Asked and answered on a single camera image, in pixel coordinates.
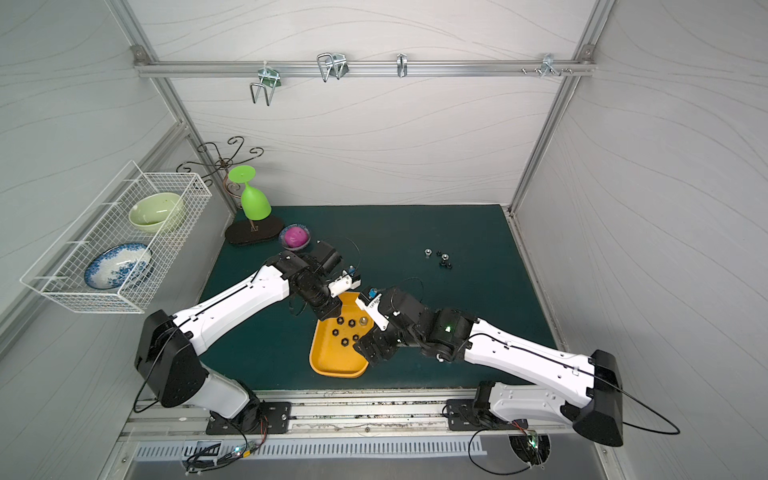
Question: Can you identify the yellow plastic storage box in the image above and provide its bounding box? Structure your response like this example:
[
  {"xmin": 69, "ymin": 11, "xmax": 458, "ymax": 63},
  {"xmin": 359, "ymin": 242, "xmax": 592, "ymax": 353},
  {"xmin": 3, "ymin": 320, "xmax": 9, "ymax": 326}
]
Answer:
[{"xmin": 309, "ymin": 292, "xmax": 374, "ymax": 379}]

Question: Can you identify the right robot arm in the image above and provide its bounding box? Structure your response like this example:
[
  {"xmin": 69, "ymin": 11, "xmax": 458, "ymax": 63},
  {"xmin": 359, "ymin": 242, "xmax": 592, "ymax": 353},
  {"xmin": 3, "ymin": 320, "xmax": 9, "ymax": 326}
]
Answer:
[{"xmin": 354, "ymin": 287, "xmax": 624, "ymax": 447}]

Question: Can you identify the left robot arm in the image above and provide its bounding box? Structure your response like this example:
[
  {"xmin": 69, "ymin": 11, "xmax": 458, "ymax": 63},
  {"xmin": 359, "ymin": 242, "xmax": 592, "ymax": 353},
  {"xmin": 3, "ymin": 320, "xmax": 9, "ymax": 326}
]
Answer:
[{"xmin": 135, "ymin": 245, "xmax": 360, "ymax": 420}]

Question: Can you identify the purple ball in bowl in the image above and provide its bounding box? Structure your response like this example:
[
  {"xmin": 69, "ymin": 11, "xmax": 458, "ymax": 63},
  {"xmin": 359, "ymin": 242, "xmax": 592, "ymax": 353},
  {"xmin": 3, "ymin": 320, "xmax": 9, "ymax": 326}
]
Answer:
[{"xmin": 279, "ymin": 224, "xmax": 311, "ymax": 251}]

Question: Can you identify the black metal cup stand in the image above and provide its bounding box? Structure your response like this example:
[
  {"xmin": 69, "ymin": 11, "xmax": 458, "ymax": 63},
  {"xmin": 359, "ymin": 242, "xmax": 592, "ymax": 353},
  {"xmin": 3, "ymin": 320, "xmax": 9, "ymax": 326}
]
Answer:
[{"xmin": 196, "ymin": 135, "xmax": 285, "ymax": 246}]

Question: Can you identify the green plastic goblet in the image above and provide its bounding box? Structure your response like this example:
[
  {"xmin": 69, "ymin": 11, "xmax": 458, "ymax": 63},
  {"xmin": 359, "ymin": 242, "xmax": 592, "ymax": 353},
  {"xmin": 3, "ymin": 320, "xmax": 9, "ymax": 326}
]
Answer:
[{"xmin": 228, "ymin": 165, "xmax": 272, "ymax": 221}]

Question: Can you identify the light green bowl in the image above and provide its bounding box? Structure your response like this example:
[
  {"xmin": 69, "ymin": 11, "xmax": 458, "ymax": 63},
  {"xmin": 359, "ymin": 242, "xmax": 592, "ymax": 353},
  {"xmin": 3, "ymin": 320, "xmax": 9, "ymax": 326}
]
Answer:
[{"xmin": 128, "ymin": 192, "xmax": 186, "ymax": 235}]

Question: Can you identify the blue white patterned bowl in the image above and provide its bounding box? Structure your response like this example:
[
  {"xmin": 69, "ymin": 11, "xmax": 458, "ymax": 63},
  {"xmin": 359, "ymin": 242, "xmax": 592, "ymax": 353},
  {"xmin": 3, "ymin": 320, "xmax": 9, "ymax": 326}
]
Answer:
[{"xmin": 83, "ymin": 242, "xmax": 154, "ymax": 291}]

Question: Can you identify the metal hook left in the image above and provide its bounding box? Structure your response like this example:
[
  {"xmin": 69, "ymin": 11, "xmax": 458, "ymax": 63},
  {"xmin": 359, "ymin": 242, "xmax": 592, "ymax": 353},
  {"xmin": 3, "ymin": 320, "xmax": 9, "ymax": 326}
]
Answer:
[{"xmin": 249, "ymin": 63, "xmax": 281, "ymax": 106}]

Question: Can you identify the metal hook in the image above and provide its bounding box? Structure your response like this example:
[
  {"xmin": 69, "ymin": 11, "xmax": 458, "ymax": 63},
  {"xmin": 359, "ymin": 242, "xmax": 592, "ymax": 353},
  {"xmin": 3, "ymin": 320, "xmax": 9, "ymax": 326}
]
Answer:
[
  {"xmin": 520, "ymin": 54, "xmax": 573, "ymax": 78},
  {"xmin": 316, "ymin": 52, "xmax": 349, "ymax": 83},
  {"xmin": 249, "ymin": 63, "xmax": 281, "ymax": 106}
]

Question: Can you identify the metal hook middle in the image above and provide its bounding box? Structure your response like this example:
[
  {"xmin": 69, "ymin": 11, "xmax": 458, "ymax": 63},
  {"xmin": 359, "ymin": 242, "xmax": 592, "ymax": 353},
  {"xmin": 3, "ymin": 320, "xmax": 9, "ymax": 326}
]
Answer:
[{"xmin": 316, "ymin": 52, "xmax": 349, "ymax": 83}]

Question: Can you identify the aluminium crossbar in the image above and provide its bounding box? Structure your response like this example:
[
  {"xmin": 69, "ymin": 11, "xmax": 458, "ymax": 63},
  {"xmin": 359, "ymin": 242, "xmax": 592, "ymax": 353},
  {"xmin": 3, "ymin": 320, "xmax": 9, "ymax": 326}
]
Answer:
[{"xmin": 135, "ymin": 58, "xmax": 597, "ymax": 80}]

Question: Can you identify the metal hook right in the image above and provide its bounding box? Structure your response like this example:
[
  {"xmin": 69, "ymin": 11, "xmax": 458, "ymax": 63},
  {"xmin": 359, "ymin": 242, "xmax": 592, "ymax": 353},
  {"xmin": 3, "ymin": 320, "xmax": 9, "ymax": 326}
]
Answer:
[{"xmin": 520, "ymin": 54, "xmax": 573, "ymax": 78}]

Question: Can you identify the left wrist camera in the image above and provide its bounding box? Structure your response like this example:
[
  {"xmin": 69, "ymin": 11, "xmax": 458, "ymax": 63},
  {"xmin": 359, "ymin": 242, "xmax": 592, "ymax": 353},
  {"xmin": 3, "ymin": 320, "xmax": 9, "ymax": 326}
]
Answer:
[{"xmin": 328, "ymin": 270, "xmax": 361, "ymax": 298}]

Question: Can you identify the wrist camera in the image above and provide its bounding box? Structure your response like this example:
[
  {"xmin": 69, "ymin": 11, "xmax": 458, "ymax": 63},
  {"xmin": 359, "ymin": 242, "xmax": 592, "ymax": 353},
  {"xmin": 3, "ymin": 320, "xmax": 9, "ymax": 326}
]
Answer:
[
  {"xmin": 355, "ymin": 289, "xmax": 389, "ymax": 331},
  {"xmin": 328, "ymin": 270, "xmax": 361, "ymax": 298}
]

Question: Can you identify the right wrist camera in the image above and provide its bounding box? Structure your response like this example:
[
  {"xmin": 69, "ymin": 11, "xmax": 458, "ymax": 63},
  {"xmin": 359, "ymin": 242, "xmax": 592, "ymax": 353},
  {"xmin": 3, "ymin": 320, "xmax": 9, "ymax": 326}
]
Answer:
[{"xmin": 355, "ymin": 289, "xmax": 389, "ymax": 331}]

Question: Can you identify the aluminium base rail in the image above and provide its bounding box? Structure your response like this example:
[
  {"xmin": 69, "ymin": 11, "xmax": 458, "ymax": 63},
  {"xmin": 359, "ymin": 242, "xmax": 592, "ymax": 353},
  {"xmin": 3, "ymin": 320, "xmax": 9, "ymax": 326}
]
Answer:
[{"xmin": 118, "ymin": 388, "xmax": 614, "ymax": 444}]

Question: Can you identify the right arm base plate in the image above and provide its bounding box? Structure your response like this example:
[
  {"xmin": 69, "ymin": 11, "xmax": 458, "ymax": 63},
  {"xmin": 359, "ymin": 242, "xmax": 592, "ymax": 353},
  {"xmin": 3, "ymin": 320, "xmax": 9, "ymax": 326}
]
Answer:
[{"xmin": 441, "ymin": 399, "xmax": 529, "ymax": 433}]

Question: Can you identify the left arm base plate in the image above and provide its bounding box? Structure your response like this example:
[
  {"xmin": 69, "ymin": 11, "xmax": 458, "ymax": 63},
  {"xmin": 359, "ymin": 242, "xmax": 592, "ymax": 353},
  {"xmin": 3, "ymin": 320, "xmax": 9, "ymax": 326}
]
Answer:
[{"xmin": 205, "ymin": 401, "xmax": 292, "ymax": 436}]

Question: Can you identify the white wire basket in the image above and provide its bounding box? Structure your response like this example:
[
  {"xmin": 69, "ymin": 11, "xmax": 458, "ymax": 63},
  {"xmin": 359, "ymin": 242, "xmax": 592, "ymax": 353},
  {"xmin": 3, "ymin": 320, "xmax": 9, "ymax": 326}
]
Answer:
[{"xmin": 20, "ymin": 162, "xmax": 211, "ymax": 314}]

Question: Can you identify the white slotted cable duct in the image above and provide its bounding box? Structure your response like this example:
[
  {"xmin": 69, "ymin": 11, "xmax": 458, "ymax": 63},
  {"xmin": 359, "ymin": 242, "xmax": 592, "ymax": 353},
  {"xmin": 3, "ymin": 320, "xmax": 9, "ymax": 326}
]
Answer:
[{"xmin": 133, "ymin": 435, "xmax": 487, "ymax": 462}]

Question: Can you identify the metal bracket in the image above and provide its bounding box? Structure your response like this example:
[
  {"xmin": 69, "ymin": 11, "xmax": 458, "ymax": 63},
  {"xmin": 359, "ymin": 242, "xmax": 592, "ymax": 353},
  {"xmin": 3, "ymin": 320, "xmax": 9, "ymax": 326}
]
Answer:
[{"xmin": 396, "ymin": 53, "xmax": 408, "ymax": 78}]

